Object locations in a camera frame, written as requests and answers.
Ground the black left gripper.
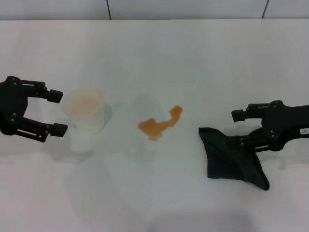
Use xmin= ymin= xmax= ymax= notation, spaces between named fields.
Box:
xmin=0 ymin=76 xmax=69 ymax=144

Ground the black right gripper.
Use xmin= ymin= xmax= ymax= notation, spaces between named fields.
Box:
xmin=231 ymin=100 xmax=309 ymax=153

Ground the translucent white plastic cup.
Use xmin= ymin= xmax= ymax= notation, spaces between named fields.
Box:
xmin=61 ymin=86 xmax=107 ymax=140

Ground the dark blue rag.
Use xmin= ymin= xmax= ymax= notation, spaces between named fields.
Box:
xmin=198 ymin=127 xmax=270 ymax=191

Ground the brown water stain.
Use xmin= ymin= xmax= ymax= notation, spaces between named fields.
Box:
xmin=137 ymin=105 xmax=184 ymax=142

